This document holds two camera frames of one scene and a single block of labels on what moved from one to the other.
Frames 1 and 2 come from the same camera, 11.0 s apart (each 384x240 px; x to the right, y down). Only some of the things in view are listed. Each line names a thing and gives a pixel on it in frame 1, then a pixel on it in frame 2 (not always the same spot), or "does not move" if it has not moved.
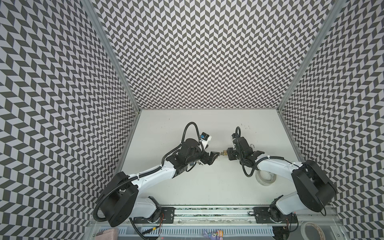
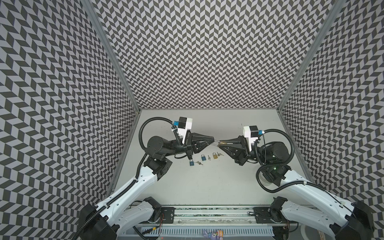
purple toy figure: (212, 235) does not move
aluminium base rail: (251, 215) does not move
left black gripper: (211, 158) → (192, 143)
